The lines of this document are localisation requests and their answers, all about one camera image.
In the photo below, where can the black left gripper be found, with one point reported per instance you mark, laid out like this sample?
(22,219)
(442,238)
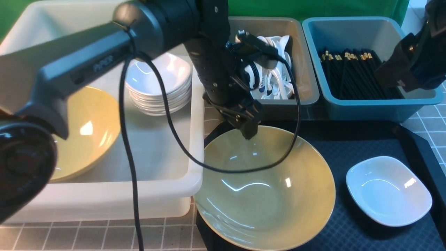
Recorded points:
(245,116)

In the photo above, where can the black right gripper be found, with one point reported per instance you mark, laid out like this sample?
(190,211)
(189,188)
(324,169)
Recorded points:
(419,61)

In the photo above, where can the yellow-green noodle bowl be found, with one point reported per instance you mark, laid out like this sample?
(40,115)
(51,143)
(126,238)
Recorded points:
(94,126)
(272,210)

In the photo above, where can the white square sauce dish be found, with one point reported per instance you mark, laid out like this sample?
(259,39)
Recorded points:
(388,192)

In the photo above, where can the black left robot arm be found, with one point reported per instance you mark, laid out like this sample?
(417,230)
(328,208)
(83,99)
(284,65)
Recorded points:
(37,81)

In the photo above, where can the yellow-green noodle bowl in tub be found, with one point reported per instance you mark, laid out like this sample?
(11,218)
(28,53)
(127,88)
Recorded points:
(94,126)

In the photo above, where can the blue chopstick bin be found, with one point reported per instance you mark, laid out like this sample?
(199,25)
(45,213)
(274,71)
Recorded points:
(356,33)

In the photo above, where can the pile of white soup spoons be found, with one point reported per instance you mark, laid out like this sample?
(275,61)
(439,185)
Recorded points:
(271,84)

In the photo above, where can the bundle of black chopsticks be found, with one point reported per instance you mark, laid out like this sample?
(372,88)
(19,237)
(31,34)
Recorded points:
(350,75)

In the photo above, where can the grey spoon bin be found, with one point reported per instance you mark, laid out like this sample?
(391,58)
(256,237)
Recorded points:
(296,47)

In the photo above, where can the black textured serving tray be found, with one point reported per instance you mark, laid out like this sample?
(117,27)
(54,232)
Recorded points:
(346,143)

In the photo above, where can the green backdrop cloth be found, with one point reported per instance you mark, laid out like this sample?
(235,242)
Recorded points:
(303,9)

